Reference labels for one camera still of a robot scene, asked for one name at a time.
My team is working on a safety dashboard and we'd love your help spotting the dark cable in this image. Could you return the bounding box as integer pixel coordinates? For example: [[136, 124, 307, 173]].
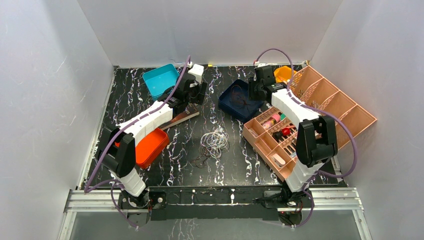
[[230, 85, 254, 112]]

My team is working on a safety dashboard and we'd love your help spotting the cable bundle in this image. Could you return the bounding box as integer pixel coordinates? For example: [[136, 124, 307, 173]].
[[193, 125, 231, 169]]

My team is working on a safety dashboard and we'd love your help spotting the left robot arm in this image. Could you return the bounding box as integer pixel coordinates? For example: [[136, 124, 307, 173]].
[[96, 79, 208, 208]]

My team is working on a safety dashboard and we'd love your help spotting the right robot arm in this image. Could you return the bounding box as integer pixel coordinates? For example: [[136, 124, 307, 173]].
[[242, 63, 338, 207]]

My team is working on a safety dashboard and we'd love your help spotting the paperback book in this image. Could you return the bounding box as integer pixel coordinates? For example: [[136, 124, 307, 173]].
[[159, 103, 200, 131]]

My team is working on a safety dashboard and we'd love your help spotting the dark blue plastic bin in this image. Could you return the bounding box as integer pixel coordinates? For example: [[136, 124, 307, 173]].
[[218, 79, 265, 124]]

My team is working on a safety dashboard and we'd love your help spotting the yellow plastic bin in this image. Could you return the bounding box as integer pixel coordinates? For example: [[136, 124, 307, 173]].
[[273, 66, 297, 84]]

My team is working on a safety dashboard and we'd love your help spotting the teal plastic bin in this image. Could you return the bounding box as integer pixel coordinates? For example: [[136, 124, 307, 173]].
[[142, 64, 179, 101]]

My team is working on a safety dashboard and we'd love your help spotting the pink desk organizer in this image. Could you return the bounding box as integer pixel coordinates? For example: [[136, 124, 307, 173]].
[[242, 66, 377, 181]]

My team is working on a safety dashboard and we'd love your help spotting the red black small tool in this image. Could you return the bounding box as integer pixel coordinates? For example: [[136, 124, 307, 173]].
[[272, 127, 291, 142]]

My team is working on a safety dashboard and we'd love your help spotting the orange plastic bin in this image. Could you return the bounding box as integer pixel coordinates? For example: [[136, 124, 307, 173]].
[[114, 127, 170, 170]]

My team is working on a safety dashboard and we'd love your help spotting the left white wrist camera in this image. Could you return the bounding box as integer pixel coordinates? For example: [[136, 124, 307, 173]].
[[188, 64, 205, 84]]

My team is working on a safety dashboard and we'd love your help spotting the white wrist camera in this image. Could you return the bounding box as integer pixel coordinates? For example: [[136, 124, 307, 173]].
[[188, 64, 205, 84], [253, 60, 275, 69]]

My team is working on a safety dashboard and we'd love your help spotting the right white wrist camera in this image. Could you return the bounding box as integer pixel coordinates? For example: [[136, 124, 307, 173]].
[[253, 60, 275, 69]]

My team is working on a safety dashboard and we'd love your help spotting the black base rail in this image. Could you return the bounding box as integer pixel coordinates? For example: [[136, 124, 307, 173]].
[[117, 184, 312, 227]]

